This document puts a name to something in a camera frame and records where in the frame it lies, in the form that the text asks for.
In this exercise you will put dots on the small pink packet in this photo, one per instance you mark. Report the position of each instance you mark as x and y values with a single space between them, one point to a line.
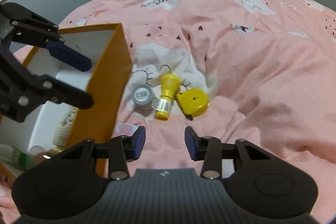
126 130

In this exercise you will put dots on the yellow bottle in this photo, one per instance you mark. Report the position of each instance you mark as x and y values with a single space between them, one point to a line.
166 92

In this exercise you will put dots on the orange cardboard box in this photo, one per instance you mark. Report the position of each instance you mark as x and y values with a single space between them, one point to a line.
105 77

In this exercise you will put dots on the white bottle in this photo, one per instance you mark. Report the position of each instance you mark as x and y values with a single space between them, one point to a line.
65 127

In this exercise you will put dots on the grey round jar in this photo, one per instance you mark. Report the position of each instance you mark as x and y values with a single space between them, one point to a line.
143 95

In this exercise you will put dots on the green bottle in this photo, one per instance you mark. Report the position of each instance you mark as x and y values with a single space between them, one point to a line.
18 157

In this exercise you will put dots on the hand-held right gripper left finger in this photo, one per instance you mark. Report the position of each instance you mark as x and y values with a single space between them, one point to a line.
139 142

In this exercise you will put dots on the yellow tape measure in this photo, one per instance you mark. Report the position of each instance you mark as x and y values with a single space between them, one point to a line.
193 102

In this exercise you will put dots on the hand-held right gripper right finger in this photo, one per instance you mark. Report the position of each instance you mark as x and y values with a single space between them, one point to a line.
190 144

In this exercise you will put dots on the pink printed blanket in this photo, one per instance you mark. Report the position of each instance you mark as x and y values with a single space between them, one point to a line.
236 56

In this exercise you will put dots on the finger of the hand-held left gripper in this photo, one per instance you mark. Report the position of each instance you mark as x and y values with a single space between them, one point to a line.
69 56
63 96

